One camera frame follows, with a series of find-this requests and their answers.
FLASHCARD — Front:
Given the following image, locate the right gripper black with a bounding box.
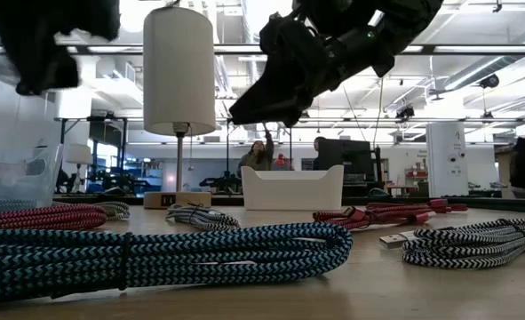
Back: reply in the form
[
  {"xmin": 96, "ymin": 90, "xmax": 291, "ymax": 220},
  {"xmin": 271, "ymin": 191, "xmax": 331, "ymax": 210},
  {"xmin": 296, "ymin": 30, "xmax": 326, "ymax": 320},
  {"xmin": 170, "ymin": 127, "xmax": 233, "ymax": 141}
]
[{"xmin": 228, "ymin": 21, "xmax": 363, "ymax": 129}]

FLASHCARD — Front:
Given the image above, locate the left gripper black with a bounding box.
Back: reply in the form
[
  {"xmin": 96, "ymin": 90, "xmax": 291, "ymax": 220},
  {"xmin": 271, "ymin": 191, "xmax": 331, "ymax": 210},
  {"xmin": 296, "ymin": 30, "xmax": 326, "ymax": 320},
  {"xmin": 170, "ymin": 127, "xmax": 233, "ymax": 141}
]
[{"xmin": 0, "ymin": 0, "xmax": 121, "ymax": 97}]

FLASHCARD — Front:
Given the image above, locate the blue braided USB cable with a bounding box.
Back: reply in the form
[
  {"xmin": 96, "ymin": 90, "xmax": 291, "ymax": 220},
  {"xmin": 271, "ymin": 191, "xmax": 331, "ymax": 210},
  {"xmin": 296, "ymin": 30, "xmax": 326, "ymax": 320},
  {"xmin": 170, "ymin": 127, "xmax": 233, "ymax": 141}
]
[
  {"xmin": 0, "ymin": 198, "xmax": 37, "ymax": 213},
  {"xmin": 0, "ymin": 221, "xmax": 354, "ymax": 304}
]

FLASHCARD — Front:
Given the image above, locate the red braided USB cable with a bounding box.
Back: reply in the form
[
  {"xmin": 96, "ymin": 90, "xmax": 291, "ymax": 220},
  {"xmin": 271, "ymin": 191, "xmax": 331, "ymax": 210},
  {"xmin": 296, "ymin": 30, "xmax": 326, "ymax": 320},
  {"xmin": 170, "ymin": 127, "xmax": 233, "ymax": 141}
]
[
  {"xmin": 312, "ymin": 206, "xmax": 437, "ymax": 232},
  {"xmin": 0, "ymin": 204, "xmax": 108, "ymax": 231},
  {"xmin": 363, "ymin": 198, "xmax": 470, "ymax": 213}
]

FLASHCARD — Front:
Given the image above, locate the red object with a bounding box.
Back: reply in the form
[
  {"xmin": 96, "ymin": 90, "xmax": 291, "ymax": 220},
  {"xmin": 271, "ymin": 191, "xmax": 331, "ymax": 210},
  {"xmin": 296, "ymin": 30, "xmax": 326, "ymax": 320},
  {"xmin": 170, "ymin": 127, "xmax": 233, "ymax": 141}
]
[{"xmin": 274, "ymin": 153, "xmax": 295, "ymax": 172}]

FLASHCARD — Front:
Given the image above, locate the black beam with light strips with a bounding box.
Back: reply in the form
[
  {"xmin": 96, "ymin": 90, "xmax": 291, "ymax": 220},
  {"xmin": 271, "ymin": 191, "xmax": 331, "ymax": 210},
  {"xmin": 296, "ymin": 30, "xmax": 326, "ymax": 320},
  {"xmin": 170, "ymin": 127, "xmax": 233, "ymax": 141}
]
[{"xmin": 0, "ymin": 43, "xmax": 525, "ymax": 56}]

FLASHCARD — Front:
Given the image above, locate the black monitor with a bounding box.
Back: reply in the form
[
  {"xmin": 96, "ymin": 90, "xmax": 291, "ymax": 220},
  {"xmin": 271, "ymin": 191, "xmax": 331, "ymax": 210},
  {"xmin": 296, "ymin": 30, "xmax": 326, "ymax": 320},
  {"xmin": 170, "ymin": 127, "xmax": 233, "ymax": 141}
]
[{"xmin": 317, "ymin": 138, "xmax": 373, "ymax": 184}]

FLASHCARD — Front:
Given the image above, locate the white plastic bin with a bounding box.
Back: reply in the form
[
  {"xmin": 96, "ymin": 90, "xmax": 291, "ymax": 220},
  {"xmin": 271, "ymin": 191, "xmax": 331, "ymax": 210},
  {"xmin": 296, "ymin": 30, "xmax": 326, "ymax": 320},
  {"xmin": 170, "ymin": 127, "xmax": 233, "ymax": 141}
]
[{"xmin": 241, "ymin": 164, "xmax": 346, "ymax": 212}]

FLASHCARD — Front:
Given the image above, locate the small white shade lamp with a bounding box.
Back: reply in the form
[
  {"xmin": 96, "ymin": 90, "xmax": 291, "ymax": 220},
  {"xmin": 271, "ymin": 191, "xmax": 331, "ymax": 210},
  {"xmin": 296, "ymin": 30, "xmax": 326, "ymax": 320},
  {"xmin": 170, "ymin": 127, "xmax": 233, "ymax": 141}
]
[{"xmin": 65, "ymin": 142, "xmax": 93, "ymax": 193}]

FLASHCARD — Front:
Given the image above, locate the white shade wooden base lamp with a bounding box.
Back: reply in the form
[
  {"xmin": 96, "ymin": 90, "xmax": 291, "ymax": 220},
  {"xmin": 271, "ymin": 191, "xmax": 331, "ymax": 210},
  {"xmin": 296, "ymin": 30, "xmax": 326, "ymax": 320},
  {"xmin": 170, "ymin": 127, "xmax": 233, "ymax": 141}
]
[{"xmin": 142, "ymin": 6, "xmax": 218, "ymax": 210}]

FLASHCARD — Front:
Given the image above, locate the clear plastic bin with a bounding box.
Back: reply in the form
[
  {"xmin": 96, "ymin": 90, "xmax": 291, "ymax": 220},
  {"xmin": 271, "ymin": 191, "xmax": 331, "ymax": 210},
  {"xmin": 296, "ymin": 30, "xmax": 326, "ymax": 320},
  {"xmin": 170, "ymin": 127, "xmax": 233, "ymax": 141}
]
[{"xmin": 0, "ymin": 140, "xmax": 64, "ymax": 211}]

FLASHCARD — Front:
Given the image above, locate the black ceiling device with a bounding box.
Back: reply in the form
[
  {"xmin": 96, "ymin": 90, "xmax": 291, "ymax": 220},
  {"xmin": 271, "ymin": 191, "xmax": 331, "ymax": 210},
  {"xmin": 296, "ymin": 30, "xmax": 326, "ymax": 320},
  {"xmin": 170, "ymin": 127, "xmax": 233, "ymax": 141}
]
[{"xmin": 394, "ymin": 104, "xmax": 417, "ymax": 122}]

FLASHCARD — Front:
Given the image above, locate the white pillar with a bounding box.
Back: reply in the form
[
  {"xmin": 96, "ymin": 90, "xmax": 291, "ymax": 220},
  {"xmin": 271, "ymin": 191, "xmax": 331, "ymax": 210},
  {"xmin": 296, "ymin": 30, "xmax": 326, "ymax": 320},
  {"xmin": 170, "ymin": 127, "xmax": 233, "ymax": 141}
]
[{"xmin": 425, "ymin": 122, "xmax": 470, "ymax": 199}]

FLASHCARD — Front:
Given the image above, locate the black workstation frame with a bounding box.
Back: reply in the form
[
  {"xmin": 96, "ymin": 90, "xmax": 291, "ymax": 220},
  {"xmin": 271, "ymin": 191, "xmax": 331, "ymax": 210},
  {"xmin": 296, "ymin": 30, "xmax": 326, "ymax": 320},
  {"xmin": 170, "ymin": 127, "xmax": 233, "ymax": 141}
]
[
  {"xmin": 225, "ymin": 116, "xmax": 293, "ymax": 192},
  {"xmin": 55, "ymin": 115, "xmax": 130, "ymax": 195}
]

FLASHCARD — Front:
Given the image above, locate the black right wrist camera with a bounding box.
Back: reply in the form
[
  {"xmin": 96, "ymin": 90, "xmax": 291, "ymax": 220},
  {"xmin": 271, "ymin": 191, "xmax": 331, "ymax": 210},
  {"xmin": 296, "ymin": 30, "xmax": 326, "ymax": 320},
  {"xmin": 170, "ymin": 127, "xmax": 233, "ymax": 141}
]
[{"xmin": 259, "ymin": 12, "xmax": 292, "ymax": 57}]

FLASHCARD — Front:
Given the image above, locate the thin black hanging cable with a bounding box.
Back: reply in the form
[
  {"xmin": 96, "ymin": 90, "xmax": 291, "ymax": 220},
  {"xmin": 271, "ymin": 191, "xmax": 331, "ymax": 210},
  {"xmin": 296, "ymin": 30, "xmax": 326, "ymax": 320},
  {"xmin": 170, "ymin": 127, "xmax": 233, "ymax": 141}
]
[{"xmin": 374, "ymin": 77, "xmax": 386, "ymax": 148}]

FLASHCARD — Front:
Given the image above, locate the black aluminium table frame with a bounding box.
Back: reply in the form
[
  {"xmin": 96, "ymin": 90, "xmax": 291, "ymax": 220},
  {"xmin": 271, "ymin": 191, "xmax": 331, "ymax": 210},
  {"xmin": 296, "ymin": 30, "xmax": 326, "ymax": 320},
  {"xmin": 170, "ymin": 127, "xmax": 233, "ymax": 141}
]
[{"xmin": 52, "ymin": 193, "xmax": 525, "ymax": 215}]

